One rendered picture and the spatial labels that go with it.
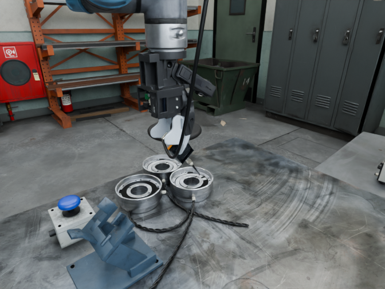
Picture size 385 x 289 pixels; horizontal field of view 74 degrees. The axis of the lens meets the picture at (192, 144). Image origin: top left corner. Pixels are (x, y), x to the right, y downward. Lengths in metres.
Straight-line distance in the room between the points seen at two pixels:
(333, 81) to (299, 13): 0.87
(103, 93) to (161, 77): 4.07
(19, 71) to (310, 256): 3.84
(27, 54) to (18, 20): 0.46
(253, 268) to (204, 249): 0.09
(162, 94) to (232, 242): 0.30
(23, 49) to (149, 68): 3.56
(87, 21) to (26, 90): 1.32
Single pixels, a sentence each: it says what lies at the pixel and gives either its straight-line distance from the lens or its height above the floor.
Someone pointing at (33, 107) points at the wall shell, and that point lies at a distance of 4.33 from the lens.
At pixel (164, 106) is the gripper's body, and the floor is 1.04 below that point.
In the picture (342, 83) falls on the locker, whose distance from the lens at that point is 3.24.
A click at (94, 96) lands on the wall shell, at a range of 4.49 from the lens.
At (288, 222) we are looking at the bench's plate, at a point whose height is 0.80.
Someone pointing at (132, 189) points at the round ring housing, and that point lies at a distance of 0.63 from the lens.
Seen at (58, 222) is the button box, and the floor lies 0.84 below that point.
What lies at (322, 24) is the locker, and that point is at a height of 1.20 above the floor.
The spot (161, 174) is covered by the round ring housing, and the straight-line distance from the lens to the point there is 0.65.
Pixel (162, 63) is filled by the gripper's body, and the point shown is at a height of 1.11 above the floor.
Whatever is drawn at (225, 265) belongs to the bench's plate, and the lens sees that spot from 0.49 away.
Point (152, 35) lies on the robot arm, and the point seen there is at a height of 1.16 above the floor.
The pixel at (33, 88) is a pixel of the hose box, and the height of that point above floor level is 0.44.
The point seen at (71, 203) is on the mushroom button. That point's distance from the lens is 0.54.
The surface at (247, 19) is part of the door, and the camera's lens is 4.55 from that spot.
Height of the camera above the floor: 1.17
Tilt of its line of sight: 25 degrees down
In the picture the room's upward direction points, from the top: straight up
